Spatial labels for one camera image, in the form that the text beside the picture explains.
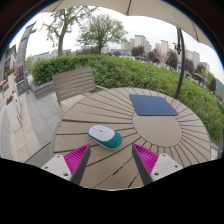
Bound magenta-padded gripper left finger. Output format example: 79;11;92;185
41;143;92;186

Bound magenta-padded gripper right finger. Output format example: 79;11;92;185
131;143;184;186

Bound white and teal computer mouse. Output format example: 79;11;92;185
87;124;124;150

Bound dark blue mouse pad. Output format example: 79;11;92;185
129;93;180;117

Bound grey slatted outdoor chair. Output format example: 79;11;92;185
51;67;108;116

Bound green hedge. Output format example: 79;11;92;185
30;54;224;141

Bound dark curved parasol pole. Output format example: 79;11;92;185
172;27;186;100

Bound distant high-rise buildings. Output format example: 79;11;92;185
119;34;211;73

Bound slender bare-trunked tree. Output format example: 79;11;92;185
39;5;98;57

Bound round leafy green tree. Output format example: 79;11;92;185
77;13;129;54

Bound beige parasol canopy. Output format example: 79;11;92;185
39;0;214;51

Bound dark tall sign post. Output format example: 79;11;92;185
14;21;38;96

